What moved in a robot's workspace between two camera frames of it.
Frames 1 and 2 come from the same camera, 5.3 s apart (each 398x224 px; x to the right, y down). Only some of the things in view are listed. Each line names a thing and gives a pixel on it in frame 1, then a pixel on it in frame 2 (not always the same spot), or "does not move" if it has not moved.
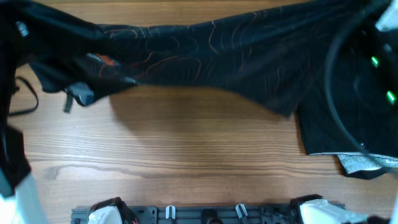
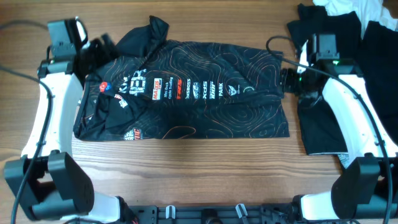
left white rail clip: (170, 212) does not move
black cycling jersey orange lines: (272, 57) → (149, 87)
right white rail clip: (241, 210) does not move
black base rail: (202, 214) does not move
